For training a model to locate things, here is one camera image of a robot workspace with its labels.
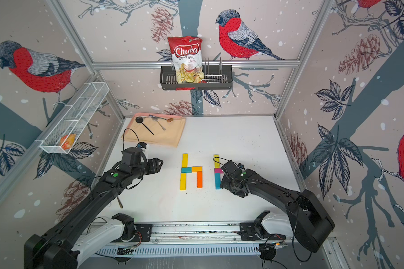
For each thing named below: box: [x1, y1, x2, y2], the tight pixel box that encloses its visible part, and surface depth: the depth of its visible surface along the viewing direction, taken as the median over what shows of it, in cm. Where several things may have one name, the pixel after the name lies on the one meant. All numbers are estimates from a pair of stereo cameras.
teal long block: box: [214, 173, 222, 190], surface depth 92 cm
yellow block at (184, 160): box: [181, 153, 188, 168], surface depth 100 cm
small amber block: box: [191, 166, 203, 173], surface depth 95 cm
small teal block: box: [180, 167, 192, 174], surface depth 95 cm
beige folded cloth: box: [120, 112, 187, 148], surface depth 117 cm
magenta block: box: [213, 168, 224, 174], surface depth 95 cm
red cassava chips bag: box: [167, 35, 205, 85], surface depth 85 cm
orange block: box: [196, 170, 203, 189], surface depth 92 cm
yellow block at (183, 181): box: [179, 173, 187, 192], surface depth 92 cm
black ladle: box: [135, 116, 155, 136], surface depth 120 cm
